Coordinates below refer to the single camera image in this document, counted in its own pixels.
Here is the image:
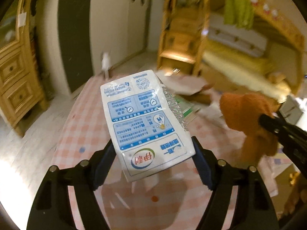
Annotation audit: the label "small white brown bottle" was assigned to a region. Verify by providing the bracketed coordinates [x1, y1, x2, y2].
[101, 52, 112, 79]

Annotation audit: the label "brown plush toy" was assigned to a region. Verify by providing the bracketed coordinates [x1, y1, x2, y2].
[267, 73, 288, 89]

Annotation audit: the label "orange plush toy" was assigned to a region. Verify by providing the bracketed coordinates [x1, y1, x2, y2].
[220, 93, 281, 157]

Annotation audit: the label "green puffer jacket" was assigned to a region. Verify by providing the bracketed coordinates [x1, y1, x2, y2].
[224, 0, 255, 30]

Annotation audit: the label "white wardrobe with round holes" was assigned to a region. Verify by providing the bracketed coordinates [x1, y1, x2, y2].
[90, 0, 155, 77]

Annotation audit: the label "white plastic package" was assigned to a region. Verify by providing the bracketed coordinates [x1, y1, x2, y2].
[157, 71, 216, 97]

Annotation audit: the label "dark wardrobe panel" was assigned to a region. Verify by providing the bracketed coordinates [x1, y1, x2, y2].
[57, 0, 94, 94]

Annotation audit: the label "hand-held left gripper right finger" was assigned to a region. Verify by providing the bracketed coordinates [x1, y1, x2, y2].
[191, 136, 280, 230]

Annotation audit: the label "wooden cabinet with drawers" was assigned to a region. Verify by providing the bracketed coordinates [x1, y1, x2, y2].
[0, 0, 50, 136]

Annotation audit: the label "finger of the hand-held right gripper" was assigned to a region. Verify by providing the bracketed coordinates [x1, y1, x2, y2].
[258, 114, 307, 164]

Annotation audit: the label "pink checkered tablecloth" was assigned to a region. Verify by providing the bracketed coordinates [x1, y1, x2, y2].
[51, 73, 280, 230]

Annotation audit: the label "yellow bedding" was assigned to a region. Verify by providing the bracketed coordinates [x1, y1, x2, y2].
[203, 39, 292, 99]

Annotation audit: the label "wooden bunk bed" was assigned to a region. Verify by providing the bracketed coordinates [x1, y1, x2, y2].
[157, 0, 307, 96]

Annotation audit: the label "white blue milk carton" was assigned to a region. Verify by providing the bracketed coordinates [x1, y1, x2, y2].
[100, 70, 196, 182]

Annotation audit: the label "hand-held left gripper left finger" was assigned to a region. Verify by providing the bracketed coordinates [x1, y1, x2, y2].
[26, 139, 118, 230]

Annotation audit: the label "wooden stair drawers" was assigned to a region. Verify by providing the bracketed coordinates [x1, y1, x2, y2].
[157, 0, 211, 75]

